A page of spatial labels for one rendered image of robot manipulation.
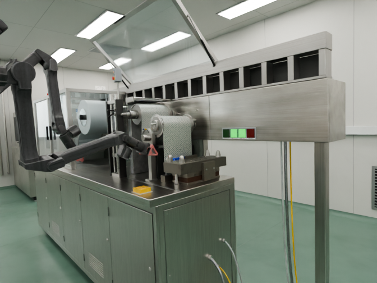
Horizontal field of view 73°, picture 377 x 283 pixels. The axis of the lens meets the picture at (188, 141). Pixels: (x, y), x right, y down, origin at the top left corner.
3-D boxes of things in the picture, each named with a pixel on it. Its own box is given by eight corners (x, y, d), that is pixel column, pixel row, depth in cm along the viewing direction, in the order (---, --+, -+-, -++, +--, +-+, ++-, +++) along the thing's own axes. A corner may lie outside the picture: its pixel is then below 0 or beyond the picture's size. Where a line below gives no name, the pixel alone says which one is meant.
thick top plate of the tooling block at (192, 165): (163, 172, 154) (162, 161, 154) (208, 163, 181) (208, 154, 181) (180, 175, 143) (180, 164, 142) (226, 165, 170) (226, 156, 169)
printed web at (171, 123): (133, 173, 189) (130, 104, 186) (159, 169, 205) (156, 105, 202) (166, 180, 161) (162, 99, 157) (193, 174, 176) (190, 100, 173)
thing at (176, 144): (164, 162, 160) (162, 132, 159) (191, 158, 176) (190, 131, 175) (164, 162, 159) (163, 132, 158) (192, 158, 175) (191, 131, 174)
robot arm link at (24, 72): (24, 179, 100) (16, 172, 106) (60, 170, 110) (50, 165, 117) (10, 60, 89) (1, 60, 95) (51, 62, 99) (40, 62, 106)
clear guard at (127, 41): (92, 41, 222) (93, 40, 222) (132, 83, 249) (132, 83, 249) (168, -9, 144) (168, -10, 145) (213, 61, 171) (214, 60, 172)
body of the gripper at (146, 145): (147, 154, 145) (136, 149, 140) (137, 153, 152) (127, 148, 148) (151, 144, 146) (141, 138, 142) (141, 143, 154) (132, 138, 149)
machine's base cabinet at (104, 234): (38, 232, 314) (32, 163, 308) (90, 218, 358) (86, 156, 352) (162, 374, 129) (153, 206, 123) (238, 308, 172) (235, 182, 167)
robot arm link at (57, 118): (40, 61, 153) (47, 58, 146) (50, 62, 157) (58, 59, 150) (50, 133, 158) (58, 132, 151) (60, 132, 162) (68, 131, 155)
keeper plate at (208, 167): (202, 180, 154) (201, 162, 153) (213, 177, 161) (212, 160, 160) (205, 181, 152) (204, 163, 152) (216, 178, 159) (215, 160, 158)
